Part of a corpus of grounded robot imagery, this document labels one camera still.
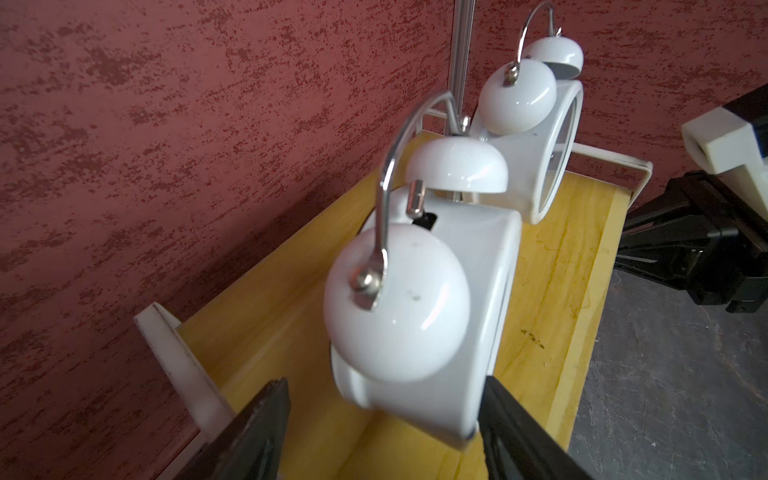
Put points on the wooden two-tier white-framed shelf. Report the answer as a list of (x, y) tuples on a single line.
[(267, 326)]

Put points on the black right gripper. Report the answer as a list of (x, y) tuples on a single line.
[(732, 269)]

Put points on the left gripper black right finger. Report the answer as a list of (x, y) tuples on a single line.
[(515, 445)]

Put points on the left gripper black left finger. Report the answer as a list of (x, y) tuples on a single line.
[(250, 447)]

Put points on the white twin-bell alarm clock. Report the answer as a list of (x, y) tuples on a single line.
[(415, 304), (529, 110)]

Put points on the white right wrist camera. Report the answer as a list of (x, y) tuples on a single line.
[(730, 142)]

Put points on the right aluminium corner post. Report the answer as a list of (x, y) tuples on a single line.
[(463, 20)]

